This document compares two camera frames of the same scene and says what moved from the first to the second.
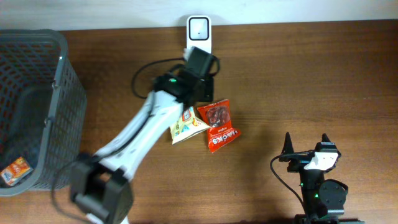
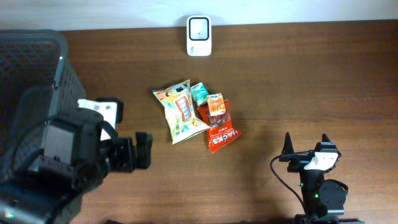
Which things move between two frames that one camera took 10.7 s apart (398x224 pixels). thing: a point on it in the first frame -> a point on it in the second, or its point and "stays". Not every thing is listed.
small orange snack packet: (16, 172) -> (216, 104)
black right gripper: (298, 162) stays
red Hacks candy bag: (220, 131) stays
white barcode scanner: (199, 32) stays
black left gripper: (209, 94) -> (125, 145)
